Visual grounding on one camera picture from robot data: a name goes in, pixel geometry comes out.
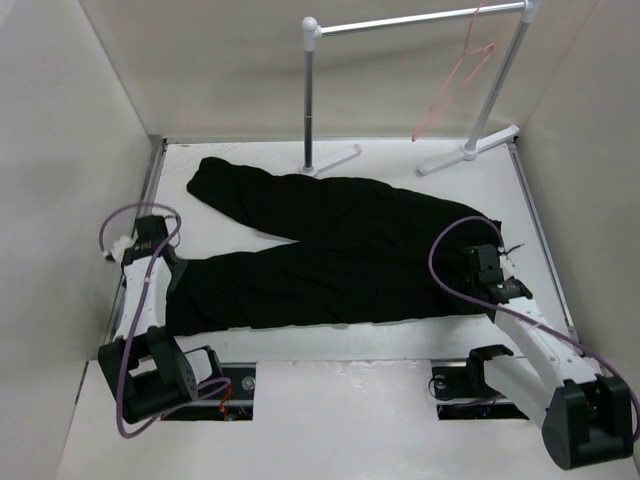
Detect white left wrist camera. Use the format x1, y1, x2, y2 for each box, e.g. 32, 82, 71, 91
103, 235, 135, 264

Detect black trousers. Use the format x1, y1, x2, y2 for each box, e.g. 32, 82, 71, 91
166, 157, 501, 336

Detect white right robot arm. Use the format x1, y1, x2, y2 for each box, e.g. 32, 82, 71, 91
463, 245, 634, 470

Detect white metal clothes rack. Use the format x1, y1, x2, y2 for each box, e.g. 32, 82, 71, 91
301, 1, 541, 177

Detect pink wire hanger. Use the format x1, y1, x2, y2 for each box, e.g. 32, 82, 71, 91
411, 3, 495, 142

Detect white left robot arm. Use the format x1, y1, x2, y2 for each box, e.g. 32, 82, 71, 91
98, 215, 229, 425

